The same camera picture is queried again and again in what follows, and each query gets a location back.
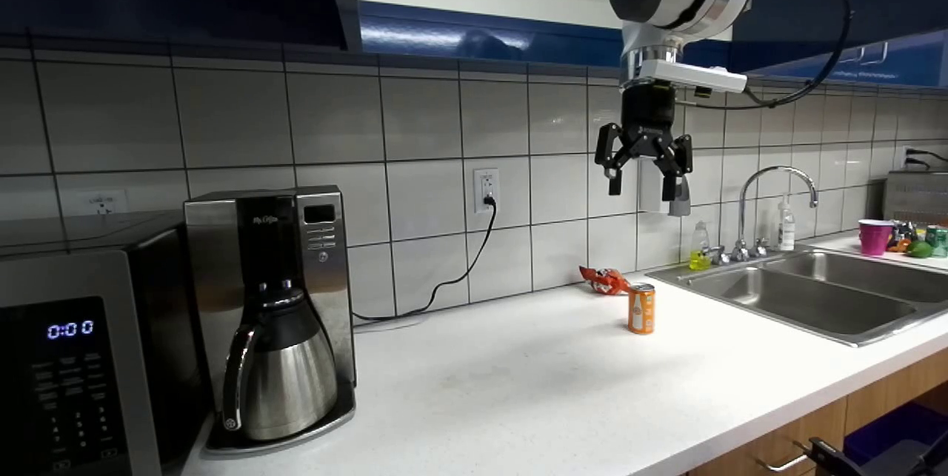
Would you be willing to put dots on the white wall socket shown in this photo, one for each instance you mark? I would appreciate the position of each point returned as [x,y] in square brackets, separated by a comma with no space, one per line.
[908,154]
[104,203]
[486,183]

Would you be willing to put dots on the steel microwave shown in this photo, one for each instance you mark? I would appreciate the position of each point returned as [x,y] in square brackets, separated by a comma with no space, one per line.
[89,357]

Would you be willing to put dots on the red orange snack packet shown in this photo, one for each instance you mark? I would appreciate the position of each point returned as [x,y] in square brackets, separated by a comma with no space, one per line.
[603,280]

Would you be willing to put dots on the green dish soap bottle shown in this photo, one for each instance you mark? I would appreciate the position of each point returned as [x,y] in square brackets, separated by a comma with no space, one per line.
[699,257]

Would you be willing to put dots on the silver toaster oven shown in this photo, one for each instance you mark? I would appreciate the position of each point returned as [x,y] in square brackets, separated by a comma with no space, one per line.
[918,198]

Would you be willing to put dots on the steel coffee maker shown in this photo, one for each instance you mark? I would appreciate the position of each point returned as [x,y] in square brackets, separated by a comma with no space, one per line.
[326,276]

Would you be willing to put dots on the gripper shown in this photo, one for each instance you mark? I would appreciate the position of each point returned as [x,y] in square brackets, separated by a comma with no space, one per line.
[648,109]

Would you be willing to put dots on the blue bin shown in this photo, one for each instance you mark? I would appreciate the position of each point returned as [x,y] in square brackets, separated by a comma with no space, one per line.
[889,428]

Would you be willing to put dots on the steel double sink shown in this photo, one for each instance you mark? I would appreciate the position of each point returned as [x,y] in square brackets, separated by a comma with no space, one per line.
[815,298]

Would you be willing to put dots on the steel coffee carafe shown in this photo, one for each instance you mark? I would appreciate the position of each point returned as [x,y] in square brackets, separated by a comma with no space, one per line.
[285,380]

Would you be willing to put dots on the green lime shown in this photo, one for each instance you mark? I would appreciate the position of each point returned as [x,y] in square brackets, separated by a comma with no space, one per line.
[919,249]

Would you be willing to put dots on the chrome tap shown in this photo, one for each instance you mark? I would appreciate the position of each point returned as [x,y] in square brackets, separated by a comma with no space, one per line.
[743,202]

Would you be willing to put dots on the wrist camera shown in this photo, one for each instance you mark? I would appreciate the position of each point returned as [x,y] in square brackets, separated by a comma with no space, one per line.
[696,76]

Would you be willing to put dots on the wooden drawer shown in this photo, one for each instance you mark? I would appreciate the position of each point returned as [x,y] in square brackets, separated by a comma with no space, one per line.
[807,428]

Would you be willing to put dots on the green can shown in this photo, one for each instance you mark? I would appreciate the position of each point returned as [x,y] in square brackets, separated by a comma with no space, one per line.
[939,239]

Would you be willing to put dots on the pink plastic cup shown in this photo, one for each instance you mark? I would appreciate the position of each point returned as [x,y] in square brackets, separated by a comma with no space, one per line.
[875,238]

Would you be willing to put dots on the orange drink can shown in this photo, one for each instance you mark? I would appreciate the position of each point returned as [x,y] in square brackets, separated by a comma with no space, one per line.
[641,309]

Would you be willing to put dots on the white pump bottle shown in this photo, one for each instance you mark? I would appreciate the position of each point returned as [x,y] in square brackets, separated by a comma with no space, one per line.
[786,232]

